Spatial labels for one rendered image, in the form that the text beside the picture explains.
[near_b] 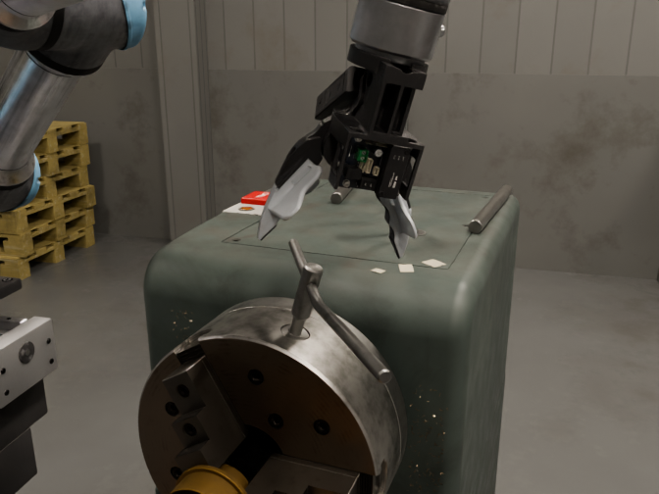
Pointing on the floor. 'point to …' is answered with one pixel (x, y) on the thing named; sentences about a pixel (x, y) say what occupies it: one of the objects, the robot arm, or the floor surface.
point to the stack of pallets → (52, 204)
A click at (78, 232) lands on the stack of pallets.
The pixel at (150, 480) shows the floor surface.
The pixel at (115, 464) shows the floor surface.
